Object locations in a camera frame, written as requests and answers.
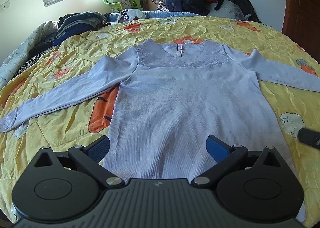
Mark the green plastic stool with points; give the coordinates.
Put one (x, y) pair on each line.
(117, 7)

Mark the light blue floral comforter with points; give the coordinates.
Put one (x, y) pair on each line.
(19, 56)

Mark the white wall switch plate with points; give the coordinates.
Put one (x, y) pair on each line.
(5, 6)

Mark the lavender long sleeve top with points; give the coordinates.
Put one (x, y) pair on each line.
(171, 98)

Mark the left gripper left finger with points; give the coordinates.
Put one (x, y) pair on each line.
(86, 160)

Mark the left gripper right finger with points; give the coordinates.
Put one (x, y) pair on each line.
(228, 159)

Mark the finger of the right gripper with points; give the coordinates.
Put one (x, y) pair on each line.
(309, 137)

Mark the brown wooden door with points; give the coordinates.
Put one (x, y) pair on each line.
(301, 21)

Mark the pile of dark folded clothes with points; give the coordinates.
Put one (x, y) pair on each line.
(76, 24)

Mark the yellow cartoon print quilt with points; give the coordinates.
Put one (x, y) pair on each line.
(79, 53)

